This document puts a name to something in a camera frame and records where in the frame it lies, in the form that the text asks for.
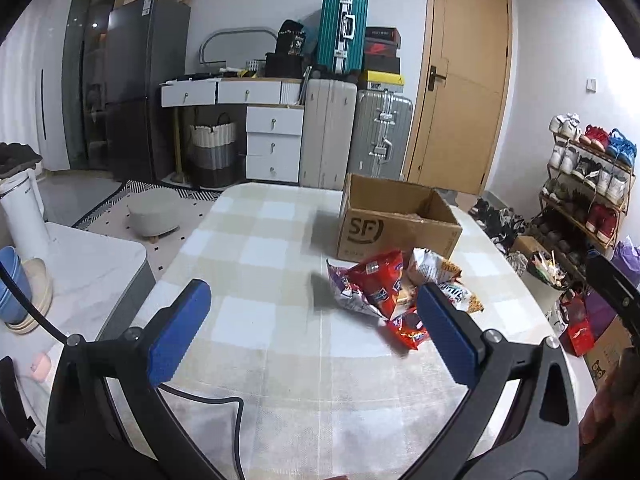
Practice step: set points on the dark glass cabinet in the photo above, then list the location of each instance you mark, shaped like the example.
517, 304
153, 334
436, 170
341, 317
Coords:
83, 84

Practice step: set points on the red snack bag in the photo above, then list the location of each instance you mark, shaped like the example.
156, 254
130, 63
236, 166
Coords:
379, 278

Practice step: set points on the silver suitcase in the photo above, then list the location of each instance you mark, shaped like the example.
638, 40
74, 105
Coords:
381, 134

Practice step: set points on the white drawer desk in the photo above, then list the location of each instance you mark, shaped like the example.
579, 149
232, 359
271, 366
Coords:
273, 123

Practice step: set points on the red cookie packet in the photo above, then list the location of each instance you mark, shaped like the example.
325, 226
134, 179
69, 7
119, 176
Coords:
408, 329

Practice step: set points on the woven laundry basket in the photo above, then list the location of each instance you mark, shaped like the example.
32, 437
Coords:
212, 153

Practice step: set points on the wooden door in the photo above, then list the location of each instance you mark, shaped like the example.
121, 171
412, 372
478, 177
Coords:
464, 82

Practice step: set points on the wooden shoe rack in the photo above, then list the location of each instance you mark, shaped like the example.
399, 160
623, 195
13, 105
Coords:
583, 202

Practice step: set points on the brown SF cardboard box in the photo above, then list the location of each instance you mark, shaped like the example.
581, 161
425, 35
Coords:
379, 215

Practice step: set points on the stacked shoe boxes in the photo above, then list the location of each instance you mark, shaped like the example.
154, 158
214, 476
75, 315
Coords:
381, 64

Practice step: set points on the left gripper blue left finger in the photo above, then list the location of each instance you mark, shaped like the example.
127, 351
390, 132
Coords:
85, 438

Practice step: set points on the black refrigerator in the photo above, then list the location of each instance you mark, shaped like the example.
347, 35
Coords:
145, 47

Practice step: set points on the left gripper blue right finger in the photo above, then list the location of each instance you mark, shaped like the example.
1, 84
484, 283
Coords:
518, 419

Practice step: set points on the silver orange chip bag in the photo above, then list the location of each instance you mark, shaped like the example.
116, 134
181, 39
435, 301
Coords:
426, 266

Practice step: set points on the white appliance with dark cloth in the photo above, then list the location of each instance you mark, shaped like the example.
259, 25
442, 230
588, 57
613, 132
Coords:
21, 201

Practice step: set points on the person's right hand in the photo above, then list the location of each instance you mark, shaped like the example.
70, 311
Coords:
614, 402

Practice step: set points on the beige suitcase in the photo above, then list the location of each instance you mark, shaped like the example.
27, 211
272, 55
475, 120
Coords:
329, 114

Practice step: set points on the teal suitcase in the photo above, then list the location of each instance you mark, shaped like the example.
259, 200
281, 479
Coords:
341, 35

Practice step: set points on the white marble side table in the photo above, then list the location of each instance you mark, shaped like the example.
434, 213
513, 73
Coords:
99, 284

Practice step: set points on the black bag on desk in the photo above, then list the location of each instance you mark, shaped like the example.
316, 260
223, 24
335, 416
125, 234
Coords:
287, 60

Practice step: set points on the grey round stool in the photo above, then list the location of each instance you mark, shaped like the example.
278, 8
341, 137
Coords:
155, 213

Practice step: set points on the checkered beige tablecloth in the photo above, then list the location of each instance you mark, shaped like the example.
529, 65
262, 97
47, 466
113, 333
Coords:
281, 382

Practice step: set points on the purple candy bag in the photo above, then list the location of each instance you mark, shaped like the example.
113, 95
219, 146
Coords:
349, 295

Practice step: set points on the purple gift bag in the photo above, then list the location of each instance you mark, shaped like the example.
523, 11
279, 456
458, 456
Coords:
613, 288

